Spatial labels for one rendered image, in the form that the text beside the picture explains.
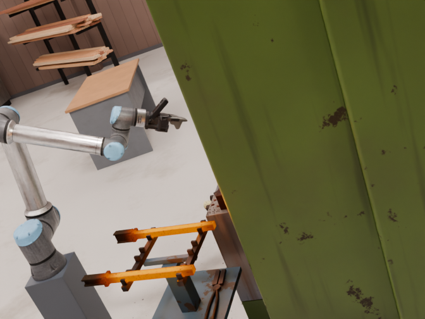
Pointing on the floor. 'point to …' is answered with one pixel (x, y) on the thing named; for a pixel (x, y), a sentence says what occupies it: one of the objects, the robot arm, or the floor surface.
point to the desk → (101, 121)
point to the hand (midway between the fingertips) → (184, 118)
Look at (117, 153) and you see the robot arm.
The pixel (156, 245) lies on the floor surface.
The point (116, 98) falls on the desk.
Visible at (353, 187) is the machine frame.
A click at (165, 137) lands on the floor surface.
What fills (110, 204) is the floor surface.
